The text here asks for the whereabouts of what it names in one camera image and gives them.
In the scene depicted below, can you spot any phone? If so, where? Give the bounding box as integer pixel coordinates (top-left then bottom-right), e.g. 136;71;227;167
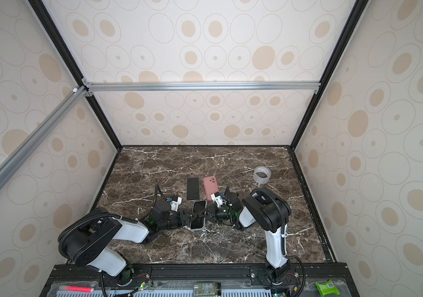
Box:
190;200;207;230
186;178;200;201

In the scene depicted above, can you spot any pink phone case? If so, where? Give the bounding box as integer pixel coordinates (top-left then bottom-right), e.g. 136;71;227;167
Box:
203;176;220;201

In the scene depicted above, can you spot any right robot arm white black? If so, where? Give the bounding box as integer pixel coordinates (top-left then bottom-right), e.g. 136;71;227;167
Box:
200;188;292;284

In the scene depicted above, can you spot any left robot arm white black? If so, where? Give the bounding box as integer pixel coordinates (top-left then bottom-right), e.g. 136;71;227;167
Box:
58;203;198;277

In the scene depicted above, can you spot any clear tape roll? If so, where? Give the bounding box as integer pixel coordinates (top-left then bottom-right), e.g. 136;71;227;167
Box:
253;166;271;187

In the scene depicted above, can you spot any small circuit board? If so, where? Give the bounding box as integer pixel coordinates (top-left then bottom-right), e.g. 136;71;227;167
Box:
192;282;221;297

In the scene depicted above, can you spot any pink marker pen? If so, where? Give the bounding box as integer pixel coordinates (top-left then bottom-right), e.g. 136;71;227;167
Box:
59;285;95;293

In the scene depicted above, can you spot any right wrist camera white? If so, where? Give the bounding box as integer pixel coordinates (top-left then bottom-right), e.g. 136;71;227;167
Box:
211;192;224;207

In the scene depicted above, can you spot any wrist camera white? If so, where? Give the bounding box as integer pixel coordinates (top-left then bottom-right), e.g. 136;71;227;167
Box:
211;192;224;207
168;196;182;212

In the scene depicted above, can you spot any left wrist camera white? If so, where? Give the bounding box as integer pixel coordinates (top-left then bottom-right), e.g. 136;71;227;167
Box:
168;196;182;212

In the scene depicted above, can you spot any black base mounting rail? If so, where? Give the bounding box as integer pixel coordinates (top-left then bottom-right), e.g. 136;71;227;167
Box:
41;263;359;297

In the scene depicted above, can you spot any horizontal aluminium rail back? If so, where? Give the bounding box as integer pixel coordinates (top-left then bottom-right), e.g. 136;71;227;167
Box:
85;81;321;92

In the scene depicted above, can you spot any diagonal aluminium rail left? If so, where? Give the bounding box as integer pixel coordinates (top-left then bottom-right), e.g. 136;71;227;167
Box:
0;85;86;190

